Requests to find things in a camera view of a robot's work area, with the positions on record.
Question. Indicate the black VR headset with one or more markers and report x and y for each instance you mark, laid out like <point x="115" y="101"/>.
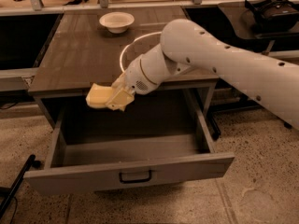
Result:
<point x="274" y="15"/>

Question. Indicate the black stand leg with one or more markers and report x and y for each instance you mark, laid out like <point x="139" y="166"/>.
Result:
<point x="7" y="194"/>

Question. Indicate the open grey top drawer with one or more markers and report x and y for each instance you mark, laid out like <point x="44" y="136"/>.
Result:
<point x="85" y="157"/>

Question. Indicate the black drawer handle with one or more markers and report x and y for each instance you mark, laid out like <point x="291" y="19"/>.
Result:
<point x="134" y="178"/>

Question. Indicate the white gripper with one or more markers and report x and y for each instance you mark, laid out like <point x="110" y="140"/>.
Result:
<point x="135" y="75"/>

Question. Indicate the yellow sponge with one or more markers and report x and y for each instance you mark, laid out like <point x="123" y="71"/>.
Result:
<point x="98" y="96"/>

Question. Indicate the dark side table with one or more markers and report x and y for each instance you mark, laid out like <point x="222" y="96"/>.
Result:
<point x="244" y="25"/>

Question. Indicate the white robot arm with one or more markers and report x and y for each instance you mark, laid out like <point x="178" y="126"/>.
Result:
<point x="272" y="83"/>

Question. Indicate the white bowl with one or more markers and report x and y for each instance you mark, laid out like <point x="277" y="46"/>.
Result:
<point x="117" y="22"/>

